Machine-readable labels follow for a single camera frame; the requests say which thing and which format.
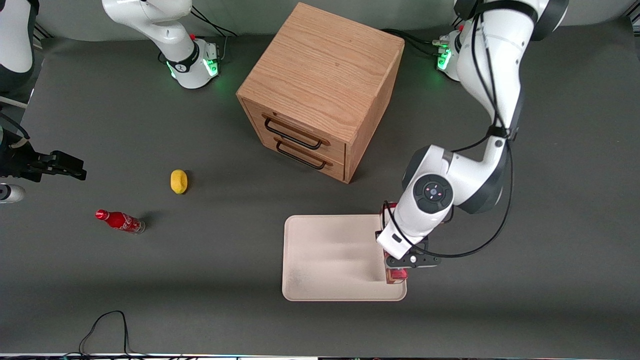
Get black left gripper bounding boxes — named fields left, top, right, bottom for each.
left=382, top=238, right=442, bottom=284

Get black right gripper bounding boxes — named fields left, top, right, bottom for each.
left=0, top=142, right=87, bottom=183

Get white rectangular tray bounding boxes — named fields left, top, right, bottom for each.
left=281, top=214, right=408, bottom=302

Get red cola bottle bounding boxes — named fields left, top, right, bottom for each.
left=95, top=209, right=146, bottom=235

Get yellow lemon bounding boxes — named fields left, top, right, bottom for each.
left=170, top=169, right=189, bottom=195

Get wooden two-drawer cabinet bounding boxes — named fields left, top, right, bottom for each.
left=236, top=2, right=406, bottom=185

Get black cable along right arm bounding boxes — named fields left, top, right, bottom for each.
left=0, top=112, right=30, bottom=141

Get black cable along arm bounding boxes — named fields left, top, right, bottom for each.
left=0, top=112, right=30, bottom=141
left=381, top=12, right=516, bottom=259

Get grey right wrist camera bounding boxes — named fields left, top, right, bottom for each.
left=0, top=184, right=26, bottom=204

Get wooden drawer with black handle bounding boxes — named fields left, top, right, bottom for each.
left=243, top=99, right=347, bottom=166
left=248, top=120, right=347, bottom=183

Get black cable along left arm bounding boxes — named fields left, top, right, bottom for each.
left=381, top=12, right=516, bottom=259

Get black cable loop on table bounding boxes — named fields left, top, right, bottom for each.
left=62, top=310, right=151, bottom=359

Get black cables at right arm base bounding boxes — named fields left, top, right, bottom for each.
left=190, top=5, right=238, bottom=38

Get black cables at arm base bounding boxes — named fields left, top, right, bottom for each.
left=382, top=28, right=443, bottom=57
left=190, top=5, right=238, bottom=38

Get black cables at left arm base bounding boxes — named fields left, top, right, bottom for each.
left=382, top=28, right=443, bottom=57

